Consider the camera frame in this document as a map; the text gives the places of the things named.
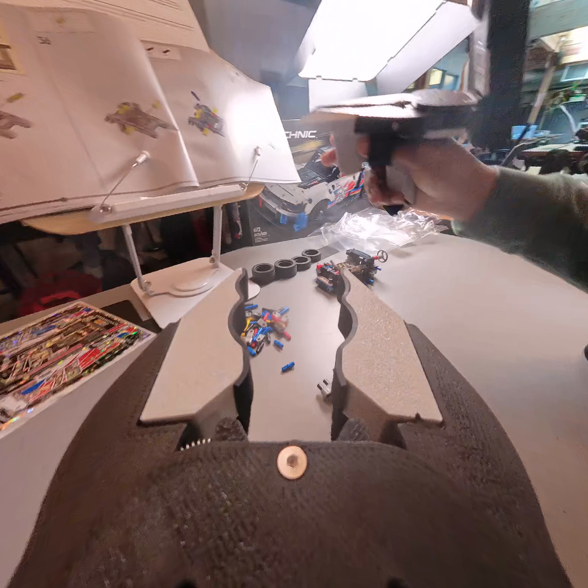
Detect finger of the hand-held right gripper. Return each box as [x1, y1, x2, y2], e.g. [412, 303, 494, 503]
[310, 93, 417, 121]

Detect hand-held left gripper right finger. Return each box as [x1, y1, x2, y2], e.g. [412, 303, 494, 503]
[330, 268, 444, 443]

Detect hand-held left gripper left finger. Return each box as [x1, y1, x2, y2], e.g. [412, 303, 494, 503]
[139, 268, 254, 432]

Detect lego instruction booklet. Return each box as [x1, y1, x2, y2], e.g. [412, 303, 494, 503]
[0, 7, 301, 226]

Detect person's right forearm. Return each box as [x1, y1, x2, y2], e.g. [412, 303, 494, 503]
[452, 166, 588, 291]

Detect pile of small lego pieces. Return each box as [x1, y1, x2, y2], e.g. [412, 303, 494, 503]
[239, 303, 292, 356]

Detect partly built lego car chassis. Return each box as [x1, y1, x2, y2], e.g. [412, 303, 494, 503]
[315, 249, 389, 292]

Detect lego sticker sheet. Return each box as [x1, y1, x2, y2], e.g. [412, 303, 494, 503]
[0, 301, 154, 432]

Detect black lego set box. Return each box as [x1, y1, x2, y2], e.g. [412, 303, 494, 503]
[248, 0, 488, 244]

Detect person's right hand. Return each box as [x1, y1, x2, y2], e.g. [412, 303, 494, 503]
[322, 136, 501, 222]

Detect white book stand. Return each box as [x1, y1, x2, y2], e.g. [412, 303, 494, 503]
[21, 146, 266, 329]

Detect black mat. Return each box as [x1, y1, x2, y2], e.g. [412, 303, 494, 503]
[99, 300, 161, 334]

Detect clear plastic bag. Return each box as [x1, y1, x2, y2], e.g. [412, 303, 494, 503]
[322, 207, 448, 252]

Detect red plastic container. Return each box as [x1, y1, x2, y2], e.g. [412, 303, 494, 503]
[18, 271, 102, 317]

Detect printed white task sheet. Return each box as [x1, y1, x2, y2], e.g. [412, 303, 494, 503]
[55, 0, 212, 51]

